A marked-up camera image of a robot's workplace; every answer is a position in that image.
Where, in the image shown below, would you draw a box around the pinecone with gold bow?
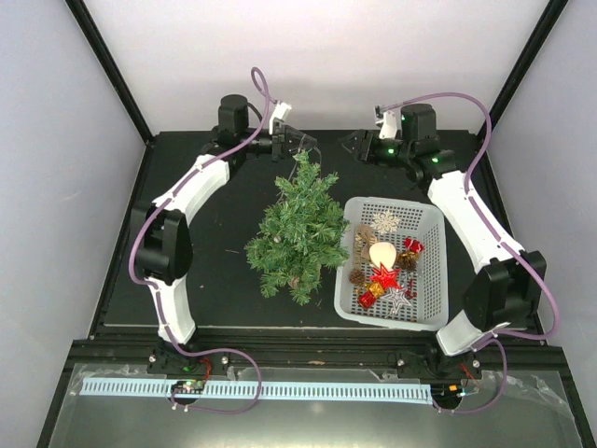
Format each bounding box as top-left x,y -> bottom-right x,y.
396,251 -> 419,272

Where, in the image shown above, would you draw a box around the brown pinecone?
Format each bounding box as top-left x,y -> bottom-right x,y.
349,268 -> 367,287

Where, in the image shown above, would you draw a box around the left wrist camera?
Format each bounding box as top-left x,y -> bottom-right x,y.
268,101 -> 292,135

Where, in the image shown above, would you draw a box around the white bulb string lights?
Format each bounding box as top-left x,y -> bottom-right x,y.
285,134 -> 323,183

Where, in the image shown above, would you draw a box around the white slotted cable duct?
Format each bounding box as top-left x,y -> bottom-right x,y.
79,377 -> 433,405

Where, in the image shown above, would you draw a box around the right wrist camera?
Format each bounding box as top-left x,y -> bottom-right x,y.
375,105 -> 400,139

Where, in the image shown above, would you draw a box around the cream wooden heart ornament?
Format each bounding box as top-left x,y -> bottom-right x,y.
368,242 -> 397,269

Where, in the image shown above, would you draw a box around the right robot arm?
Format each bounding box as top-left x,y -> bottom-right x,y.
341,100 -> 548,376

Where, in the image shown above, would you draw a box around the small green christmas tree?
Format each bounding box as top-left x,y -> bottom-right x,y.
245,154 -> 349,305

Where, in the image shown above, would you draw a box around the white perforated plastic basket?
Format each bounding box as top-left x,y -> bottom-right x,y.
334,197 -> 449,331

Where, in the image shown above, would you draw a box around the silver star ornament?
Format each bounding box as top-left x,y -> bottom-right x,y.
381,288 -> 412,315

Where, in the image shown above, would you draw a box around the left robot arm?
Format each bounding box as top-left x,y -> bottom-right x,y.
128,94 -> 316,372

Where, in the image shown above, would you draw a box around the right circuit board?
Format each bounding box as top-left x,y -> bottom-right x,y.
431,384 -> 479,398

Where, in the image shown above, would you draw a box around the right black corner post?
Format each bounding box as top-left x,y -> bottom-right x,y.
489,0 -> 568,127

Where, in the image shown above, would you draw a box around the red star ornament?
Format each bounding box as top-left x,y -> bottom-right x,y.
370,263 -> 401,290

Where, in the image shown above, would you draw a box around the white wooden snowflake ornament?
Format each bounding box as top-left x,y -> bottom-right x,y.
370,210 -> 400,234

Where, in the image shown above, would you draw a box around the left black corner post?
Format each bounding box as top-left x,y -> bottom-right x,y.
65,0 -> 155,145

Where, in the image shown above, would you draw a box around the circuit board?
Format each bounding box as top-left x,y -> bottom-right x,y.
172,380 -> 205,394
431,384 -> 479,398

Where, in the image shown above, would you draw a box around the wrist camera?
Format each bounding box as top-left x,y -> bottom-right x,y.
375,105 -> 400,139
268,101 -> 292,135

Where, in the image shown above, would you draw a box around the black aluminium frame rail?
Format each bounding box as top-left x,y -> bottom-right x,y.
92,327 -> 553,369

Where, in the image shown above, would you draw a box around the red berry sprig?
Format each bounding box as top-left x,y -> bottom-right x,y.
405,278 -> 418,301

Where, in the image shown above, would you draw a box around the burlap bow ornament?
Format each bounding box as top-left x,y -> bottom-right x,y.
354,224 -> 379,245

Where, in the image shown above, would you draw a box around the gold gift box ornament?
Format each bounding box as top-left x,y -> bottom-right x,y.
368,282 -> 385,299

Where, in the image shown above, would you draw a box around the black corner post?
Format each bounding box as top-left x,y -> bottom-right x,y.
489,0 -> 568,127
65,0 -> 155,145

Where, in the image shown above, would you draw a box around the red gift box ornament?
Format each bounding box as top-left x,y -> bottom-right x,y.
357,291 -> 378,310

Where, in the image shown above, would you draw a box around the left circuit board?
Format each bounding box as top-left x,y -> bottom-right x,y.
172,380 -> 205,394

